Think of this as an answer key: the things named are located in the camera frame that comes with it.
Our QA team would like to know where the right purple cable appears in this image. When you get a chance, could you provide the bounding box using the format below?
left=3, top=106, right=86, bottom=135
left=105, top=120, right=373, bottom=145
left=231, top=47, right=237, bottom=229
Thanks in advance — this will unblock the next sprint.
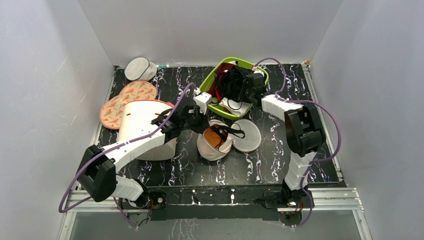
left=254, top=57, right=342, bottom=228

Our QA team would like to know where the black strappy bra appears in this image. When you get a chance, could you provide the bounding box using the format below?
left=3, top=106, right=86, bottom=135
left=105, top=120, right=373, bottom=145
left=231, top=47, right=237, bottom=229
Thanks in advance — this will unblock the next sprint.
left=215, top=66, right=246, bottom=111

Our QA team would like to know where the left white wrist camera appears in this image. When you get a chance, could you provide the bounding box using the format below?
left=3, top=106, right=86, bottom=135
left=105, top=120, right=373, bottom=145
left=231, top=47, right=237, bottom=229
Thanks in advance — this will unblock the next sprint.
left=193, top=88, right=213, bottom=115

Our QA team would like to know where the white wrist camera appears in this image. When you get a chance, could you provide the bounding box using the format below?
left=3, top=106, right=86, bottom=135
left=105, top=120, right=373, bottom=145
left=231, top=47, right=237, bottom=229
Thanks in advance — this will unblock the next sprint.
left=193, top=88, right=213, bottom=115
left=251, top=66, right=265, bottom=77

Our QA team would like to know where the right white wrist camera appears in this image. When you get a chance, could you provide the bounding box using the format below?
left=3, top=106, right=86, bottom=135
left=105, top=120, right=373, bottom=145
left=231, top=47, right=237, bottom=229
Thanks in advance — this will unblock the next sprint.
left=251, top=66, right=265, bottom=77

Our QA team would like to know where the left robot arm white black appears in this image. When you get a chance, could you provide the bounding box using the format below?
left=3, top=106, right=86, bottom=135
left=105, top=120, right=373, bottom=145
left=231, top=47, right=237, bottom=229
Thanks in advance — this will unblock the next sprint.
left=76, top=105, right=209, bottom=208

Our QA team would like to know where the white grey-trimmed mesh bag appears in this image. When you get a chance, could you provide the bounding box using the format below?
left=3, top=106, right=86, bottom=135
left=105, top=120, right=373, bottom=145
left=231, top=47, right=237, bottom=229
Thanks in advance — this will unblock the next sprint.
left=124, top=57, right=158, bottom=81

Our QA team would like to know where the black lace bra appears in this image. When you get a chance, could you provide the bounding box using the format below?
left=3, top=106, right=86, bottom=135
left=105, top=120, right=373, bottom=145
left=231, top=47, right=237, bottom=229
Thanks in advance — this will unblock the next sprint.
left=236, top=65, right=253, bottom=80

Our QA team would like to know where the white folded garment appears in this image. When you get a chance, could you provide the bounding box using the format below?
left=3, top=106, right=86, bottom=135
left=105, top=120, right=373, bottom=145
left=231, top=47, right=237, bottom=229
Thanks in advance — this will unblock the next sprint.
left=218, top=97, right=252, bottom=117

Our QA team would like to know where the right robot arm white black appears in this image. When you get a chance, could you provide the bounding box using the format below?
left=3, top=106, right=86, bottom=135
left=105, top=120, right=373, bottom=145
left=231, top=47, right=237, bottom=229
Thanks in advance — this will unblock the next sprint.
left=239, top=73, right=326, bottom=208

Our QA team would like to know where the dark red garment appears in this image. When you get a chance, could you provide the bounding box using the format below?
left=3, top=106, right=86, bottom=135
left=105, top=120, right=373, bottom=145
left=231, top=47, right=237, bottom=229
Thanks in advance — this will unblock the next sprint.
left=208, top=63, right=239, bottom=102

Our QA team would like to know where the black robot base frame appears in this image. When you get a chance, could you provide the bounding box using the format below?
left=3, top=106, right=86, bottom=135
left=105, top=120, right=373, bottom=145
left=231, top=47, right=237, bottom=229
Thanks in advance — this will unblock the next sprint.
left=117, top=184, right=315, bottom=226

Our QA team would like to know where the purple cable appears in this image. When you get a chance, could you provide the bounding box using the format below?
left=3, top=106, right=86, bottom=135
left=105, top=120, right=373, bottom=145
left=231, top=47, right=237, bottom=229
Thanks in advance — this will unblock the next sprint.
left=58, top=82, right=200, bottom=229
left=254, top=57, right=342, bottom=228

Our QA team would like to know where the orange bra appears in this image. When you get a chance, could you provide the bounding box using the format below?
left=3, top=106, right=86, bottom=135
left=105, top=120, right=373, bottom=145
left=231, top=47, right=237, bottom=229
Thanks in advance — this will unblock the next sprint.
left=203, top=125, right=228, bottom=150

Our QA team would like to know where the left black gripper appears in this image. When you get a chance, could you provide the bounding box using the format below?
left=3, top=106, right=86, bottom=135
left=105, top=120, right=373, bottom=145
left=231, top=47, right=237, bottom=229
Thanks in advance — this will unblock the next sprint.
left=181, top=106, right=210, bottom=136

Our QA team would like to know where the floral peach bra wash bag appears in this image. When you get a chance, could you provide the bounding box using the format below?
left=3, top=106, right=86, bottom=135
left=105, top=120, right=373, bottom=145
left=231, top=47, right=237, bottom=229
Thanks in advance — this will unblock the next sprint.
left=99, top=80, right=158, bottom=130

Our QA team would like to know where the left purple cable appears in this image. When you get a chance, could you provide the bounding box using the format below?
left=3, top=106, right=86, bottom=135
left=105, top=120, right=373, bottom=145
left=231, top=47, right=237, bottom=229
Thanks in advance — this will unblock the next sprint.
left=58, top=82, right=200, bottom=229

